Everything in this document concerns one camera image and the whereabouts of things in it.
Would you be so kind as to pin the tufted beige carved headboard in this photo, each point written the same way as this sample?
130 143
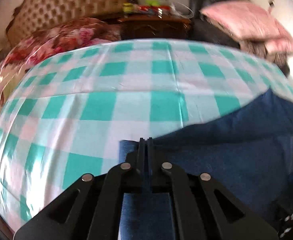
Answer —
66 2

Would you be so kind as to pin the yellow-lidded jar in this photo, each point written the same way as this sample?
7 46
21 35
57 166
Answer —
127 8

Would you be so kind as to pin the green plastic item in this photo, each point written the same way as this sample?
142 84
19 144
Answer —
153 2

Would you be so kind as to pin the floral pink quilt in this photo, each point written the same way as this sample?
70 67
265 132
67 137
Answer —
49 40

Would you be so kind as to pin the small pink pillow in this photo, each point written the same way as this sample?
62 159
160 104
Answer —
284 42

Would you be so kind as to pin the large pink pillow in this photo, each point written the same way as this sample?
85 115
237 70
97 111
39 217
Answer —
241 20

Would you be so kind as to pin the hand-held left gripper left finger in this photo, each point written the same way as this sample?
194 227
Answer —
142 155

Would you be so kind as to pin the brown plaid blanket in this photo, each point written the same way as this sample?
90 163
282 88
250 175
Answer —
259 51

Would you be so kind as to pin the dark wooden nightstand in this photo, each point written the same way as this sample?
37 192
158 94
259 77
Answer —
156 27

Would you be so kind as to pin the green white checkered tablecloth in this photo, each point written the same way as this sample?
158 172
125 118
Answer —
99 92

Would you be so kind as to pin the blue denim pants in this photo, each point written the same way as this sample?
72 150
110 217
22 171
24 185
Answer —
236 142

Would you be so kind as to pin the black leather armchair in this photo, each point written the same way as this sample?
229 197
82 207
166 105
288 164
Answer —
206 30

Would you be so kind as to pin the red tin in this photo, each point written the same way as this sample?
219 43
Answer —
146 8

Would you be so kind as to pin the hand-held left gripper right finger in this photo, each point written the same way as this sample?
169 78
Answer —
150 155

